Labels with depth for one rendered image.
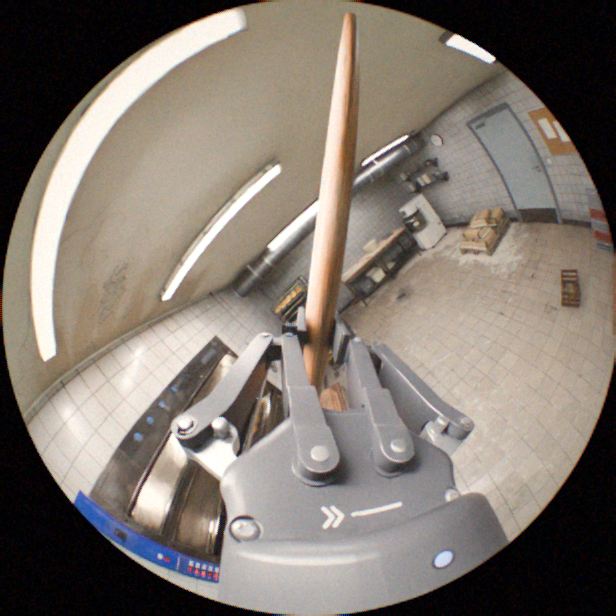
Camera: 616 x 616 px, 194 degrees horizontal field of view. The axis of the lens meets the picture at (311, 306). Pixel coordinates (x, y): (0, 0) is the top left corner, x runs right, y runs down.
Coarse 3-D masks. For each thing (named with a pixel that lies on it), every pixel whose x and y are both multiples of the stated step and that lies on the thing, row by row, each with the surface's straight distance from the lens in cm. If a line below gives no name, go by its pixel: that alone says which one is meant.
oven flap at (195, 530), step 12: (204, 468) 143; (204, 480) 141; (216, 480) 142; (192, 492) 138; (204, 492) 139; (216, 492) 140; (192, 504) 137; (204, 504) 137; (216, 504) 136; (192, 516) 136; (204, 516) 136; (180, 528) 136; (192, 528) 136; (204, 528) 136; (180, 540) 136; (192, 540) 136; (204, 540) 136
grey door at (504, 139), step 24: (504, 120) 406; (480, 144) 435; (504, 144) 418; (528, 144) 405; (504, 168) 436; (528, 168) 419; (528, 192) 439; (552, 192) 422; (528, 216) 463; (552, 216) 445
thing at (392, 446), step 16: (352, 352) 13; (368, 352) 13; (352, 368) 12; (368, 368) 11; (352, 384) 12; (368, 384) 10; (352, 400) 11; (368, 400) 8; (384, 400) 9; (368, 416) 8; (384, 416) 8; (384, 432) 7; (400, 432) 7; (384, 448) 6; (400, 448) 7; (384, 464) 7; (400, 464) 7
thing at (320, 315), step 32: (352, 32) 47; (352, 64) 31; (352, 96) 25; (352, 128) 21; (352, 160) 19; (320, 192) 18; (320, 224) 16; (320, 256) 16; (320, 288) 16; (320, 320) 17; (320, 352) 18; (320, 384) 21
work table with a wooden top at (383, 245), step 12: (384, 240) 529; (396, 240) 501; (372, 252) 501; (408, 252) 542; (360, 264) 478; (384, 264) 482; (396, 264) 518; (348, 276) 462; (384, 276) 499; (372, 288) 483
